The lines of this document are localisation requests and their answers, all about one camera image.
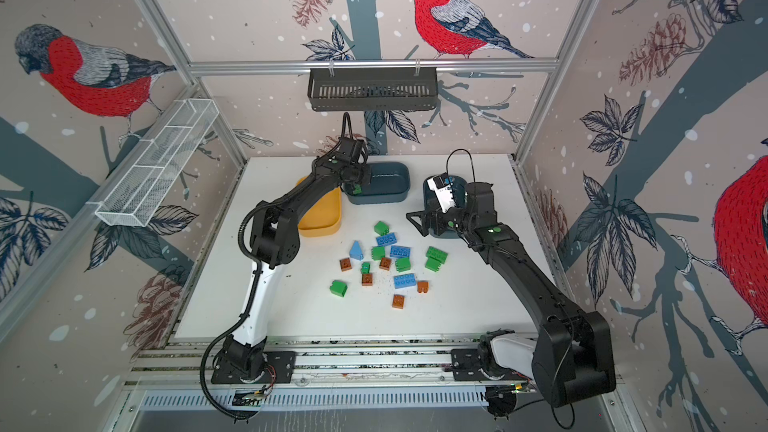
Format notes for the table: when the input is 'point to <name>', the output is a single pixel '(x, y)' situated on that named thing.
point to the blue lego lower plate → (404, 280)
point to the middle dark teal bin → (389, 182)
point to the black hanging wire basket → (373, 89)
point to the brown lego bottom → (398, 301)
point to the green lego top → (381, 228)
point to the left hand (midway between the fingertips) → (369, 173)
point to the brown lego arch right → (422, 286)
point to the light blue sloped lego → (356, 250)
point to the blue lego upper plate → (386, 239)
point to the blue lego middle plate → (400, 251)
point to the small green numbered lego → (365, 267)
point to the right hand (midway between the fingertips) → (418, 211)
